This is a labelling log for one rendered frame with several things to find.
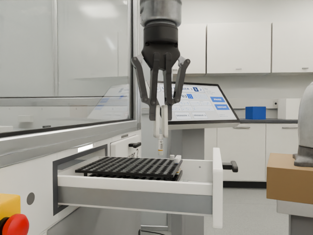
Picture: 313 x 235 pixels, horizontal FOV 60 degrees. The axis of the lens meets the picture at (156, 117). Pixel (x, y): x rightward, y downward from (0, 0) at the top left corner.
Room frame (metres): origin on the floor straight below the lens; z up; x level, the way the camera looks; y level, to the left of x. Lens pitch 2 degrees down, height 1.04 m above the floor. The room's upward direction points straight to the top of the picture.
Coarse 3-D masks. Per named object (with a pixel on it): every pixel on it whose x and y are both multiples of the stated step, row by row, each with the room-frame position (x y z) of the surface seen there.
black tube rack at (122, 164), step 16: (96, 160) 0.71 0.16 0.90; (112, 160) 0.72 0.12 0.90; (128, 160) 0.72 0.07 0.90; (144, 160) 0.72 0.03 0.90; (160, 160) 0.71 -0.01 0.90; (96, 176) 0.66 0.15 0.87; (112, 176) 0.66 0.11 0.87; (128, 176) 0.67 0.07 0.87; (144, 176) 0.66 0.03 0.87; (160, 176) 0.56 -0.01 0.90; (176, 176) 0.66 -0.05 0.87
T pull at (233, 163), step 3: (222, 162) 0.63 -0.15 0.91; (231, 162) 0.63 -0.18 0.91; (234, 162) 0.63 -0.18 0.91; (222, 165) 0.61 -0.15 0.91; (225, 165) 0.61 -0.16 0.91; (228, 165) 0.61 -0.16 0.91; (231, 165) 0.61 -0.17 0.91; (234, 165) 0.60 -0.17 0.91; (225, 168) 0.61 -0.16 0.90; (228, 168) 0.61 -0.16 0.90; (231, 168) 0.61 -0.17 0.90; (234, 168) 0.58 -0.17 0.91; (237, 168) 0.58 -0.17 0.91; (234, 171) 0.58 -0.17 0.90; (237, 171) 0.58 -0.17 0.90
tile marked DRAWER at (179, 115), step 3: (177, 114) 1.41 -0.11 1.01; (180, 114) 1.42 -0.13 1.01; (183, 114) 1.43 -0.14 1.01; (186, 114) 1.44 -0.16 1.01; (189, 114) 1.45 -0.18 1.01; (177, 117) 1.40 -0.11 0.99; (180, 117) 1.40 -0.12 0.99; (183, 117) 1.41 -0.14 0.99; (186, 117) 1.42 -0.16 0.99; (189, 117) 1.43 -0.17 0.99
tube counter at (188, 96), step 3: (183, 93) 1.55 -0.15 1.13; (186, 93) 1.56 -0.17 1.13; (189, 93) 1.57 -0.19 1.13; (183, 96) 1.53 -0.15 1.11; (186, 96) 1.54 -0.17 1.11; (189, 96) 1.55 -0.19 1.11; (192, 96) 1.56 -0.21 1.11; (195, 96) 1.57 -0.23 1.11; (198, 96) 1.58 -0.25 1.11; (201, 96) 1.59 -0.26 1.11; (204, 96) 1.61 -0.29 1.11
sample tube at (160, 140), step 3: (159, 135) 0.58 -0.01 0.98; (162, 135) 0.58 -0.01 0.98; (159, 138) 0.58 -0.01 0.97; (162, 138) 0.58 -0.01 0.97; (159, 141) 0.58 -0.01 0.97; (162, 141) 0.59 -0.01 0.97; (159, 144) 0.58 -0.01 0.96; (162, 144) 0.59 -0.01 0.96; (159, 147) 0.58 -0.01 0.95; (162, 147) 0.59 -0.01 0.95; (159, 150) 0.58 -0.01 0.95; (162, 150) 0.59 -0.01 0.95; (159, 153) 0.58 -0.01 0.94; (162, 153) 0.59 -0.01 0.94
